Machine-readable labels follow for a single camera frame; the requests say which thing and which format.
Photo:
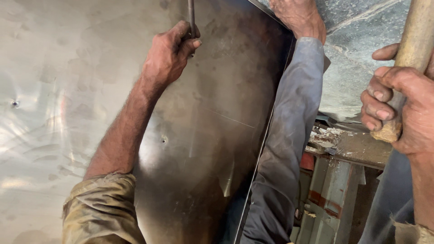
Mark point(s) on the worn wooden plank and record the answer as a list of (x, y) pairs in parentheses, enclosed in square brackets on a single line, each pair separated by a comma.
[(356, 147)]

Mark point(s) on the person's left hand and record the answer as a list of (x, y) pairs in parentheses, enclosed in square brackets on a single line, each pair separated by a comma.
[(162, 56)]

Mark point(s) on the thin metal punch rod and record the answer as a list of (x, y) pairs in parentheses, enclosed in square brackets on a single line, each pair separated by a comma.
[(192, 15)]

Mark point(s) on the large stainless steel sheet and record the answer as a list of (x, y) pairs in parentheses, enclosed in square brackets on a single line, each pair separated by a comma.
[(61, 84)]

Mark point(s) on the person's frayed right sleeve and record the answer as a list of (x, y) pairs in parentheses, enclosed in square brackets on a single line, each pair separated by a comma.
[(413, 233)]

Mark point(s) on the person's right hand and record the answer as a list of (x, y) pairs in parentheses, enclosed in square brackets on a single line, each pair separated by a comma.
[(415, 111)]

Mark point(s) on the person's olive left sleeve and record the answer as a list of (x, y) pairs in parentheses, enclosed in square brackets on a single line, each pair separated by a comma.
[(101, 210)]

